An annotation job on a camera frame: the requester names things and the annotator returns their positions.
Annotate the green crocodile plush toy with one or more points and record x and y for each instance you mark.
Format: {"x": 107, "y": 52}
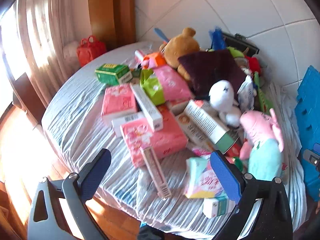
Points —
{"x": 265, "y": 103}

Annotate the light blue plastic paddle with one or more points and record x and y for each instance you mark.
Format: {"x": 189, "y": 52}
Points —
{"x": 161, "y": 35}

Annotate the blue plastic crate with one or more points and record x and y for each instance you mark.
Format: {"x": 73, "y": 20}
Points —
{"x": 307, "y": 115}

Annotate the Kotex pad pack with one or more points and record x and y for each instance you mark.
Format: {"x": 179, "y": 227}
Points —
{"x": 202, "y": 181}

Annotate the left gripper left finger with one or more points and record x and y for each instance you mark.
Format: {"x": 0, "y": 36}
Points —
{"x": 46, "y": 219}

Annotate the pink pad pack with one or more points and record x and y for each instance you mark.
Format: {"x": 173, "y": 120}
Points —
{"x": 173, "y": 85}

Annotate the white seal plush toy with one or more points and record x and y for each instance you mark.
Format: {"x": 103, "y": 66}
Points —
{"x": 221, "y": 98}

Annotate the orange white medicine box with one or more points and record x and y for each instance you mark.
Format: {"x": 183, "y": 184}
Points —
{"x": 195, "y": 135}

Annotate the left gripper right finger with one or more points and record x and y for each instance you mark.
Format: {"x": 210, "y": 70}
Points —
{"x": 273, "y": 220}

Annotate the red plush toy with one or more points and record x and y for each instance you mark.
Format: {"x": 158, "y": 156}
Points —
{"x": 253, "y": 64}

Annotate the brown bear plush toy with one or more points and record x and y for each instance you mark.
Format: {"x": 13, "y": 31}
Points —
{"x": 179, "y": 46}

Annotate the red handbag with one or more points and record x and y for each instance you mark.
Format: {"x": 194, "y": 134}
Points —
{"x": 89, "y": 49}

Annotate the pink pig plush toy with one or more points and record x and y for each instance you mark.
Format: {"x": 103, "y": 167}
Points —
{"x": 264, "y": 145}

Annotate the long white tube box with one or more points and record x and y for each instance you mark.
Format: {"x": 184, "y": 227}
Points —
{"x": 150, "y": 111}

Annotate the window curtain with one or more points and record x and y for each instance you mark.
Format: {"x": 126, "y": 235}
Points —
{"x": 39, "y": 39}

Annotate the dark purple plush cushion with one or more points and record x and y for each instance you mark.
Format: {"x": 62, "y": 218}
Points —
{"x": 208, "y": 67}

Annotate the black gift box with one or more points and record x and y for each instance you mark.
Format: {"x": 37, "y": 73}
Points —
{"x": 240, "y": 43}

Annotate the blue feather duster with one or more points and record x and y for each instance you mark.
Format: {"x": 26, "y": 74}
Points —
{"x": 218, "y": 42}

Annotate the long pink cosmetic box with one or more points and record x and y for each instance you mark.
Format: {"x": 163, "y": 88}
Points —
{"x": 154, "y": 168}

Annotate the green tea box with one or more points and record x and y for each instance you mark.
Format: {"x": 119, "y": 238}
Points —
{"x": 113, "y": 74}

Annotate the small teal medicine box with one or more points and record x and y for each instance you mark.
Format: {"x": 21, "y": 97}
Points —
{"x": 215, "y": 207}

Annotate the green frog plush toy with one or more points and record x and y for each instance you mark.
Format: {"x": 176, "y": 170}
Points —
{"x": 236, "y": 53}

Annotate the lime green snack pack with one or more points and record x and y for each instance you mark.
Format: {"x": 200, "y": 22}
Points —
{"x": 151, "y": 85}

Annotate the white wet wipes pack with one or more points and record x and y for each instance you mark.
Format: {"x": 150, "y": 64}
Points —
{"x": 246, "y": 95}

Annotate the large white green box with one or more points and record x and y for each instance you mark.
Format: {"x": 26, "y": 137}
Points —
{"x": 219, "y": 134}

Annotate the striped grey tablecloth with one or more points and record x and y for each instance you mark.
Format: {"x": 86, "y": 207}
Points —
{"x": 74, "y": 126}

